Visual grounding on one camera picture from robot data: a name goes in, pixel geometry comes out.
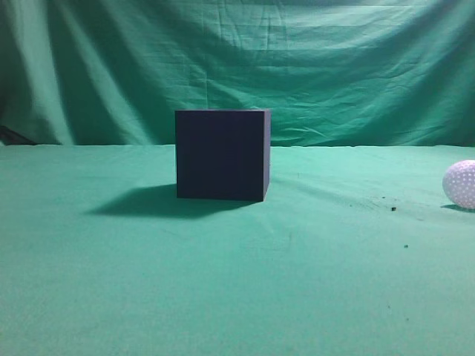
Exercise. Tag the white dimpled ball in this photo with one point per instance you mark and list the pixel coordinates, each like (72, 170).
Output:
(458, 183)

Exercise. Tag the dark blue cube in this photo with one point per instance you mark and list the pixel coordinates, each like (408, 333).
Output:
(223, 154)

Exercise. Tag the green cloth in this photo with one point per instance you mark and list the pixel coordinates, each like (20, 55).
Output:
(355, 250)

